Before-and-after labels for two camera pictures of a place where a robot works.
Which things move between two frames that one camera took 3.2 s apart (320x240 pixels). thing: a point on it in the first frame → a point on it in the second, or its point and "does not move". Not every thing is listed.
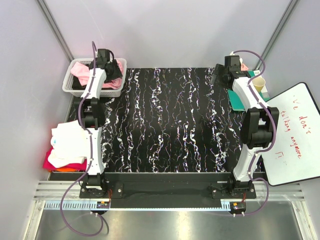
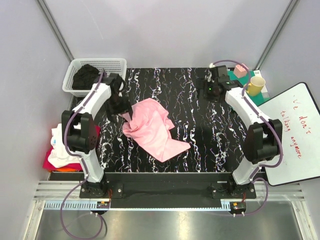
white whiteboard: [295, 155] does not move
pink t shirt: [83, 72] → [150, 126]
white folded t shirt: [68, 143] does not move
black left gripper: [110, 61] → [112, 113]
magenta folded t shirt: [47, 165] does not move
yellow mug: [259, 83] does not move
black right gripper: [219, 70] → [203, 84]
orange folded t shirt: [63, 169] does not move
